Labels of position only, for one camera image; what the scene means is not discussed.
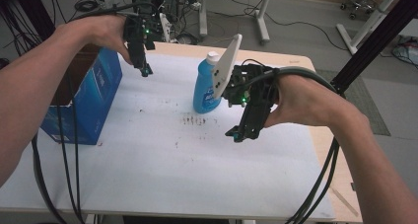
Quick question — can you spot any office chair base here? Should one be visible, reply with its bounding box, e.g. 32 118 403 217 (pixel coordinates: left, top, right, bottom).
339 0 379 21

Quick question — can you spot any blue cardboard box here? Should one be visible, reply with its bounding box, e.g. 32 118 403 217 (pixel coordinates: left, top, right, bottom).
39 42 123 146

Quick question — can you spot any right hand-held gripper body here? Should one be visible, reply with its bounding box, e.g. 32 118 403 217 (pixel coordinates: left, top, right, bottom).
211 34 280 141

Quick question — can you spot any coiled black cable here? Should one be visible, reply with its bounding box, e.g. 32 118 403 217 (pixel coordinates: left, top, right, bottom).
73 0 100 13

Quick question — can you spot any long black floor cable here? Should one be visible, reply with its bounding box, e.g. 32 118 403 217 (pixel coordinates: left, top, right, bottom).
226 0 349 52

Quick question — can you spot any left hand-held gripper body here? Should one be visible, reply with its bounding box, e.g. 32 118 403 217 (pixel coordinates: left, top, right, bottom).
122 6 173 70

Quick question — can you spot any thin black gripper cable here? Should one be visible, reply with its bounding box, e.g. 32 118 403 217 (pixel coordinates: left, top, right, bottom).
53 95 83 224
67 74 87 224

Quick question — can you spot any white foam mat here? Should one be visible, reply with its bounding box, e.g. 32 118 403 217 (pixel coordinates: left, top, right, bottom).
0 50 336 222

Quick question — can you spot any black upright stand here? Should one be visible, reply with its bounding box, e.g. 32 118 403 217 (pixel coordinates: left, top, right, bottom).
0 0 57 54

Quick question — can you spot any white metal stand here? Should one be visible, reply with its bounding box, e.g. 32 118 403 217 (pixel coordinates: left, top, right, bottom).
335 0 405 55

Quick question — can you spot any blue bottle with white cap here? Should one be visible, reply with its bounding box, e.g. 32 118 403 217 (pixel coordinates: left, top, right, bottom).
192 50 228 114

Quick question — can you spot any person's right hand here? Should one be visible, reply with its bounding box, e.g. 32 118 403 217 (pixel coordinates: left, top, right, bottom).
264 74 363 129

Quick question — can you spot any wooden desk with white legs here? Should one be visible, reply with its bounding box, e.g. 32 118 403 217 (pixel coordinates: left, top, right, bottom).
196 0 277 45

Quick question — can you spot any grey floor mat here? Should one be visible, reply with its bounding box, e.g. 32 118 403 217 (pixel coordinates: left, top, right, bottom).
314 69 392 137

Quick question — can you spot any black aluminium profile stand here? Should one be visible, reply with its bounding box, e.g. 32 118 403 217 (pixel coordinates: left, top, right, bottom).
329 0 418 95

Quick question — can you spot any person's left hand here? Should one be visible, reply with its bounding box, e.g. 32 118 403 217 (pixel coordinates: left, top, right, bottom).
61 14 133 65

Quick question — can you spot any thick black gripper cable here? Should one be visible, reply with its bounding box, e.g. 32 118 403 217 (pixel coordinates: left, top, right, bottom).
31 1 159 224

